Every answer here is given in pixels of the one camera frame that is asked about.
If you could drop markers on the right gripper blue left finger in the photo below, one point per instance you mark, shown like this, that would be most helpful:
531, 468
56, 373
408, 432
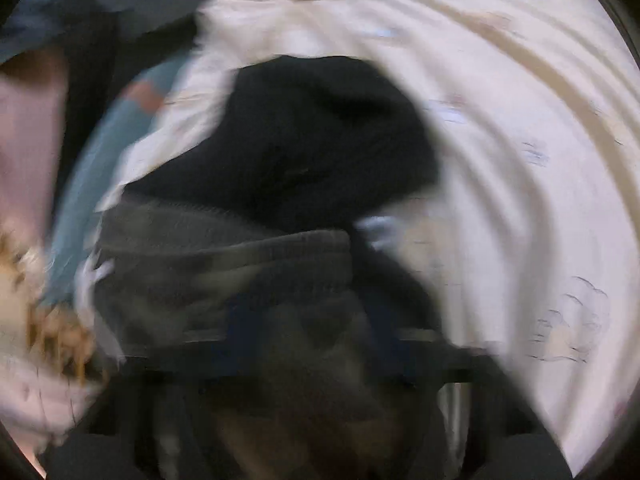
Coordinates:
181, 360

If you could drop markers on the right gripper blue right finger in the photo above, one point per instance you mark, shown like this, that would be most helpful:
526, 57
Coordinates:
503, 436

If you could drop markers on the camouflage cargo pants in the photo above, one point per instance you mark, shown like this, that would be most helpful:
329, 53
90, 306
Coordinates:
263, 212

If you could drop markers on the white cartoon print duvet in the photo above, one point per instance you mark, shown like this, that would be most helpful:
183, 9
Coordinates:
533, 240

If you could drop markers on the teal and orange blanket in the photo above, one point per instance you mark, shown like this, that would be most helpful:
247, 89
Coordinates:
127, 119

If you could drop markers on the pink hanging curtain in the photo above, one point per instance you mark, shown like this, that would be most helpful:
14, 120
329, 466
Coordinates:
33, 100

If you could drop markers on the dark navy hanging garment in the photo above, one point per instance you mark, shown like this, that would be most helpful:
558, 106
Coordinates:
105, 44

